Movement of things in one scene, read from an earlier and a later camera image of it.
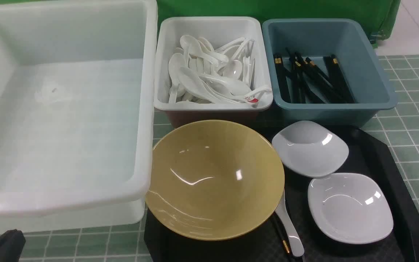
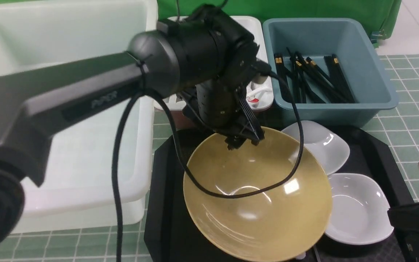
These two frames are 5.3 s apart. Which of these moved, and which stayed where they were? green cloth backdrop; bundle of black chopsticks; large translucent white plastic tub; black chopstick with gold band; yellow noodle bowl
Moved: yellow noodle bowl; black chopstick with gold band
Stayed: bundle of black chopsticks; green cloth backdrop; large translucent white plastic tub
